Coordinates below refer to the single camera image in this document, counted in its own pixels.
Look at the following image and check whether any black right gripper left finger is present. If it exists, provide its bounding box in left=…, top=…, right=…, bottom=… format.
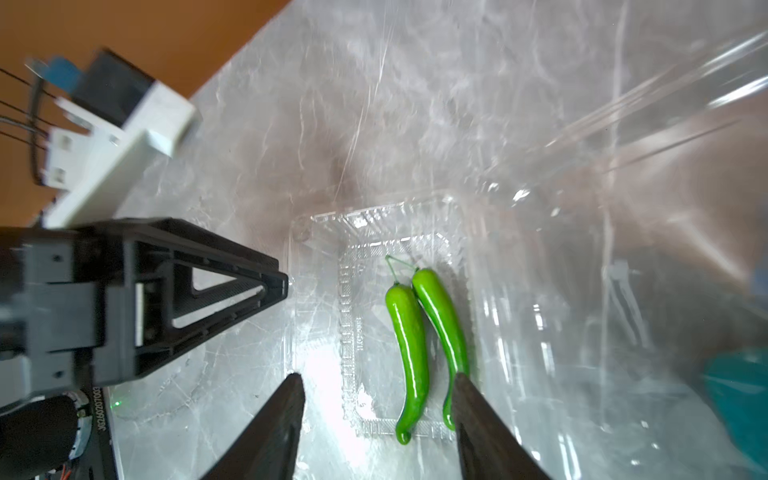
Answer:
left=204, top=373, right=305, bottom=480

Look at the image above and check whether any clear plastic pepper container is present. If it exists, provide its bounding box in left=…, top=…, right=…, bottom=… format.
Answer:
left=289, top=25, right=767, bottom=479

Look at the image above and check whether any small green pepper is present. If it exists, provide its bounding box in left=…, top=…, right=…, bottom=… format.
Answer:
left=412, top=268, right=470, bottom=431
left=385, top=255, right=431, bottom=445

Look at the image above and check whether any teal plastic mesh basket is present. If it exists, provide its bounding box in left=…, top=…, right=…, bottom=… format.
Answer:
left=703, top=348, right=767, bottom=479

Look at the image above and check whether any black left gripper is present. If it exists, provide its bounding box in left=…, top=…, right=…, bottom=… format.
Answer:
left=1, top=218, right=288, bottom=413

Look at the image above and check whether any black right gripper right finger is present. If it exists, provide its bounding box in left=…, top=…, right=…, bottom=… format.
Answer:
left=451, top=373, right=549, bottom=479

